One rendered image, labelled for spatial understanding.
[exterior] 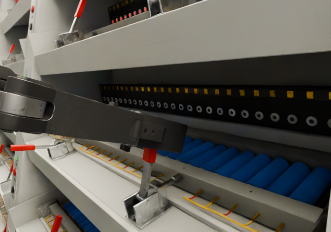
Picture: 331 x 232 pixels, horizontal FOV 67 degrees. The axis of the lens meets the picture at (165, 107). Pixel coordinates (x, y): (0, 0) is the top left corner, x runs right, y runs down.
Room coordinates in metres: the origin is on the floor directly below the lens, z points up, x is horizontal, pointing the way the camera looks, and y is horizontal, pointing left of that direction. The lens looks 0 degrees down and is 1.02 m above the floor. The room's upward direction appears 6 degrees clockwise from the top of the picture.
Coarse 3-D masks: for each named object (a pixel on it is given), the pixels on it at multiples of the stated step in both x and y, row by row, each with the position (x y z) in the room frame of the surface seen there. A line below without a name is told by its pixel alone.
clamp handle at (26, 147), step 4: (28, 144) 0.42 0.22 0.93; (32, 144) 0.42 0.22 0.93; (56, 144) 0.44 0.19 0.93; (12, 148) 0.40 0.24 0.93; (16, 148) 0.40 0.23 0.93; (20, 148) 0.40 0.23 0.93; (24, 148) 0.41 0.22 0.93; (28, 148) 0.41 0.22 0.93; (32, 148) 0.42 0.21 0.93; (36, 148) 0.42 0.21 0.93; (40, 148) 0.43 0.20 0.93; (44, 148) 0.43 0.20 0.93
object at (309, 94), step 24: (120, 96) 0.58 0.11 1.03; (144, 96) 0.50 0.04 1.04; (168, 96) 0.45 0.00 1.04; (192, 96) 0.40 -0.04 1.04; (216, 96) 0.36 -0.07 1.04; (240, 96) 0.33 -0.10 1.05; (264, 96) 0.30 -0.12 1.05; (288, 96) 0.28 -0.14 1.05; (312, 96) 0.26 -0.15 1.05; (240, 120) 0.34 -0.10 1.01; (264, 120) 0.32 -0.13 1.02
